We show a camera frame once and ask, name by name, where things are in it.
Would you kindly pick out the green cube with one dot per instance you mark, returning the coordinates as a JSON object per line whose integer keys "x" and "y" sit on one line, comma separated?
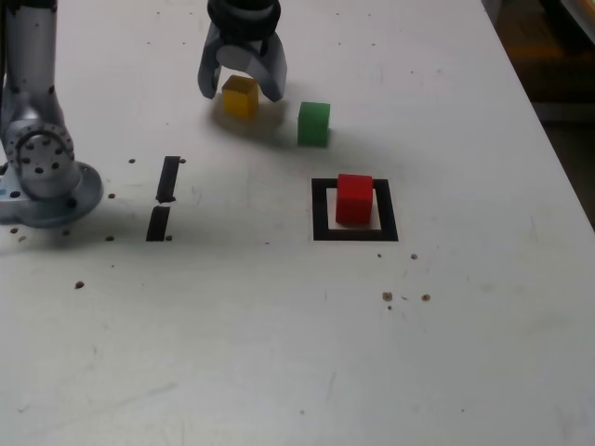
{"x": 313, "y": 125}

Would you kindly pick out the yellow cube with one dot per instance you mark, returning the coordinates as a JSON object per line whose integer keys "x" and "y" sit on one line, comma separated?
{"x": 239, "y": 100}

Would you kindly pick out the red cube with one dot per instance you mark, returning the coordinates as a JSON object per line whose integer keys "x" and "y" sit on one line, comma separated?
{"x": 353, "y": 204}

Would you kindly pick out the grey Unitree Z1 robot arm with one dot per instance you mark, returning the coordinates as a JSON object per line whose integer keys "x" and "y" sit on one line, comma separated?
{"x": 42, "y": 195}

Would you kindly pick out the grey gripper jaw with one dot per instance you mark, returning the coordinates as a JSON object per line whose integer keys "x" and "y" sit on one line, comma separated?
{"x": 207, "y": 76}
{"x": 274, "y": 74}

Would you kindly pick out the black tape square outline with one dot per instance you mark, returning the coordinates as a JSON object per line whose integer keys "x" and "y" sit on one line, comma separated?
{"x": 321, "y": 209}

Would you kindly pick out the black tape strip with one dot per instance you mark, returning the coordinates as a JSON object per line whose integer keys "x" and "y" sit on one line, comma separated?
{"x": 167, "y": 181}

